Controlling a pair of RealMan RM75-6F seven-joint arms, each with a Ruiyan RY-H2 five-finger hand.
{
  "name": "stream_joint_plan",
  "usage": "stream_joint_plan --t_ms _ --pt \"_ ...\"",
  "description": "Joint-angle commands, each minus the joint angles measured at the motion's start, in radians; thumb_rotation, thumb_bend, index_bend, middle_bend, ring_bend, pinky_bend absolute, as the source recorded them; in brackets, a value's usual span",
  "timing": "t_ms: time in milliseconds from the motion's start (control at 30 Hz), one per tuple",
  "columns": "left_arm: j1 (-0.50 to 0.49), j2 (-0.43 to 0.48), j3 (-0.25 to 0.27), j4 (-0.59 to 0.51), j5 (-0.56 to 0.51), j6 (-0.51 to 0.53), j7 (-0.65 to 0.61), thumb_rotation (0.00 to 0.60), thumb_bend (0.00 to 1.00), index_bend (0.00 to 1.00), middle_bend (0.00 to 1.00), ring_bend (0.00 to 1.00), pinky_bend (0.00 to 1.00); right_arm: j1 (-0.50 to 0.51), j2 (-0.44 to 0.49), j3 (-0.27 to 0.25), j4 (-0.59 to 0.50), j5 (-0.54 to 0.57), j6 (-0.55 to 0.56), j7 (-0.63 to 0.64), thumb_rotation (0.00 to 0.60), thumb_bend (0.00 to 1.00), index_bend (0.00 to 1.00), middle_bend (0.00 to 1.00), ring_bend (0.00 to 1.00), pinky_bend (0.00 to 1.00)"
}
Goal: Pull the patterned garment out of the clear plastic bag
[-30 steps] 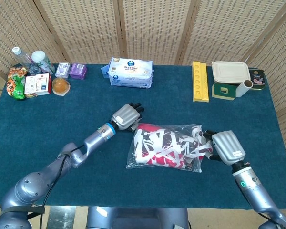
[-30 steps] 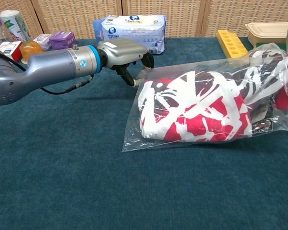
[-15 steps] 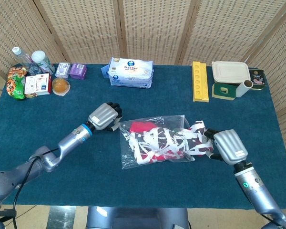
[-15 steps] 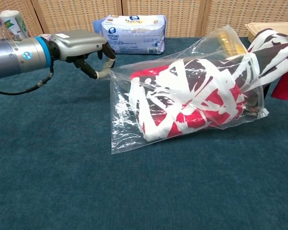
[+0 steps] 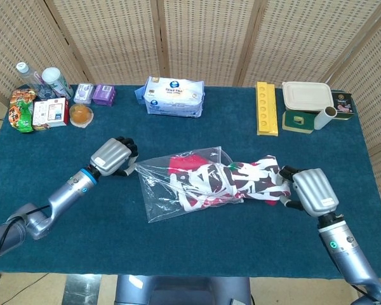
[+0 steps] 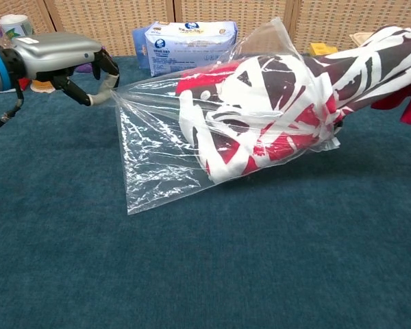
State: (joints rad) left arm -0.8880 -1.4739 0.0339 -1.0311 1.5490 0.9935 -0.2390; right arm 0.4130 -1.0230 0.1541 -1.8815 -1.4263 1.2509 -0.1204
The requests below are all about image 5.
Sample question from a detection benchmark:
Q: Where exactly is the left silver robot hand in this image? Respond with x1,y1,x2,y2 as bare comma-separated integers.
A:
88,135,140,177

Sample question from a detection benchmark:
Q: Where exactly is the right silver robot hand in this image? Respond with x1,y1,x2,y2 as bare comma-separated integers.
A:
278,165,340,219

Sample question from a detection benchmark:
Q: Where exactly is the clear plastic zip bag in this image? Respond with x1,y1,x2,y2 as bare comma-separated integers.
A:
135,146,245,225

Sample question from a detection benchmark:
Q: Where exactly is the red white black garment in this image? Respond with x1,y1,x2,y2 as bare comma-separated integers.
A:
168,154,293,213

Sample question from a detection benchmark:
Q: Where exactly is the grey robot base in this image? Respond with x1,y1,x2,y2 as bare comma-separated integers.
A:
114,274,253,305

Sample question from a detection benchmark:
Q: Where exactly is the orange green snack bag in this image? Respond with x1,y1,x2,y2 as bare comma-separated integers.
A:
8,88,39,135

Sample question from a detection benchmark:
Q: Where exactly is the orange jelly cup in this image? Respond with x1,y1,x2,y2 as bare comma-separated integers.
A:
69,104,95,128

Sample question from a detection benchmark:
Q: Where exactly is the dark purple small box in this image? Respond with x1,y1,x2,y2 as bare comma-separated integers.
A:
91,84,117,107

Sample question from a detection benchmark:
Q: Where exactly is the light purple small box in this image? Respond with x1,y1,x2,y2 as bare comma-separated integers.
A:
73,83,95,105

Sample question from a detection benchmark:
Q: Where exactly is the green yellow sponge box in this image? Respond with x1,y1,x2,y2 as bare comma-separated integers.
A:
281,110,315,134

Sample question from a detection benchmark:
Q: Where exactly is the white paper roll tube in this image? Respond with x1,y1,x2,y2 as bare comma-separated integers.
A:
314,106,337,130

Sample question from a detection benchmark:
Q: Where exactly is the white red carton box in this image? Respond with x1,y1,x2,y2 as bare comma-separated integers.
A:
32,97,70,131

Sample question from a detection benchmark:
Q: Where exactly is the white blue tissue pack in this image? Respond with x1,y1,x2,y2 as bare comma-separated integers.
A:
135,76,206,119

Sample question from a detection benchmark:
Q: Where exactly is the white green round canister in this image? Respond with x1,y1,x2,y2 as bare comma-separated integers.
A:
41,67,74,100

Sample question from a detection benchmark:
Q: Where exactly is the dark luncheon meat can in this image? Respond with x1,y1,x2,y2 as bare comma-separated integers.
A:
328,91,356,121

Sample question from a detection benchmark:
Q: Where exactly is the yellow tray with round holes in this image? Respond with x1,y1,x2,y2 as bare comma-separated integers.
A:
256,81,279,137

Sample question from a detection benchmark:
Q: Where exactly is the beige lidded lunch box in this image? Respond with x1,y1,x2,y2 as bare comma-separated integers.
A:
281,81,335,112

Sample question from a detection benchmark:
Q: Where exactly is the clear plastic water bottle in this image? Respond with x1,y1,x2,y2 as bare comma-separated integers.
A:
15,62,57,99

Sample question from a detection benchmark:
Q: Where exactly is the teal carpet table cover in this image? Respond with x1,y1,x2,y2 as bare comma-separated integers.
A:
0,84,381,280

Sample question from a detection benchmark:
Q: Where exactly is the wicker folding screen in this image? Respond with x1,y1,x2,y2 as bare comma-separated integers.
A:
0,0,381,223

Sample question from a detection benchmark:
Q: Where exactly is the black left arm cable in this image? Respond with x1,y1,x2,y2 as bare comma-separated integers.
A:
0,205,51,276

